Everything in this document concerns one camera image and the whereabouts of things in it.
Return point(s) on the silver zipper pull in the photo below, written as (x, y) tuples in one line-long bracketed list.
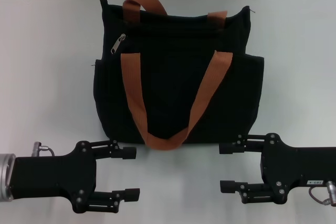
[(116, 45)]

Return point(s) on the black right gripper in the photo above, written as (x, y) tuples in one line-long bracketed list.
[(294, 166)]

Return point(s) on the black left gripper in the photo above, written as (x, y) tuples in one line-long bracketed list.
[(52, 176)]

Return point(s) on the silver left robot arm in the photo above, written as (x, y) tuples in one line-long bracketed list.
[(5, 176)]

